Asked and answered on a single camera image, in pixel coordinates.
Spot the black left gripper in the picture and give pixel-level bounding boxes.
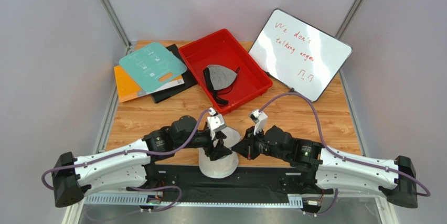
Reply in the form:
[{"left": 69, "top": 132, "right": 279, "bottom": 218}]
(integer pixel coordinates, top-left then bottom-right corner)
[{"left": 175, "top": 128, "right": 232, "bottom": 161}]

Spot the white mesh laundry bag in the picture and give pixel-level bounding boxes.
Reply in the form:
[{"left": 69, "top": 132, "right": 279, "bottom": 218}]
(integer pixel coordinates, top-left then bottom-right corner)
[{"left": 198, "top": 127, "right": 241, "bottom": 179}]

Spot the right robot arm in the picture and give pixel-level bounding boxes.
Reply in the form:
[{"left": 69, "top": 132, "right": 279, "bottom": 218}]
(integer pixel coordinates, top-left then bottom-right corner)
[{"left": 231, "top": 126, "right": 418, "bottom": 208}]

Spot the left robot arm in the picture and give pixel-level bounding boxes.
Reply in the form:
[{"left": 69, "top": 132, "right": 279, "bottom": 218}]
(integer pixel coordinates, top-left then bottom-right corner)
[{"left": 50, "top": 114, "right": 241, "bottom": 208}]

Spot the grey black bra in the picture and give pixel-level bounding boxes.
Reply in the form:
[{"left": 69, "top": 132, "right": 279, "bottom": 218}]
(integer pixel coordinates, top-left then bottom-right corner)
[{"left": 203, "top": 65, "right": 240, "bottom": 106}]

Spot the black folder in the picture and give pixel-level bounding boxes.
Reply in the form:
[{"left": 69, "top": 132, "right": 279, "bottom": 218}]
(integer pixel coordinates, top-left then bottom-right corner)
[{"left": 151, "top": 44, "right": 197, "bottom": 103}]

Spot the red plastic tray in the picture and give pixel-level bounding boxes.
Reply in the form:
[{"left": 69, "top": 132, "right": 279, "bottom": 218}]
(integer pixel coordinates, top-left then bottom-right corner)
[{"left": 179, "top": 29, "right": 273, "bottom": 114}]

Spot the white whiteboard with writing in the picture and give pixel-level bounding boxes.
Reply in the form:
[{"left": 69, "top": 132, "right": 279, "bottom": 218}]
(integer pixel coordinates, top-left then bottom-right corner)
[{"left": 249, "top": 8, "right": 353, "bottom": 102}]

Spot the teal cutting board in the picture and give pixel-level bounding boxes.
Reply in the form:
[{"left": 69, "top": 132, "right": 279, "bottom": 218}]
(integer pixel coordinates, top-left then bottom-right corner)
[{"left": 119, "top": 42, "right": 187, "bottom": 93}]

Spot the orange folder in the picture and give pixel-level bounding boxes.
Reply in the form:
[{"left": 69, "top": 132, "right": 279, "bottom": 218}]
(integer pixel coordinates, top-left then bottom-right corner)
[{"left": 114, "top": 66, "right": 185, "bottom": 103}]

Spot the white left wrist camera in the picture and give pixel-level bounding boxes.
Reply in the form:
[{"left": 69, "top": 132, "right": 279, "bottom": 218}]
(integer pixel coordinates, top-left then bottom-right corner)
[{"left": 207, "top": 108, "right": 227, "bottom": 140}]

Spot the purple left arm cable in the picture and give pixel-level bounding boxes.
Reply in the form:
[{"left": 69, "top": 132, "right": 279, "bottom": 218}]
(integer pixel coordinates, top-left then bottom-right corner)
[{"left": 41, "top": 108, "right": 216, "bottom": 191}]

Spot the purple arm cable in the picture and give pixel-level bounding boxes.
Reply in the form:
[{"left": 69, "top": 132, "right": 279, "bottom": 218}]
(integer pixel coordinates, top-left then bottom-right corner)
[
  {"left": 41, "top": 108, "right": 216, "bottom": 191},
  {"left": 257, "top": 91, "right": 432, "bottom": 197}
]

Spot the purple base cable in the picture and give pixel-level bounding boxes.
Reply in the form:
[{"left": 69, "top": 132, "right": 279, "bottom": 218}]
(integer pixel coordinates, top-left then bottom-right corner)
[{"left": 129, "top": 185, "right": 183, "bottom": 214}]

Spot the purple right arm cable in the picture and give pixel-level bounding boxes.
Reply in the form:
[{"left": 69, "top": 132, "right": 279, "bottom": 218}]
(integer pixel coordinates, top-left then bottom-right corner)
[{"left": 257, "top": 91, "right": 432, "bottom": 197}]

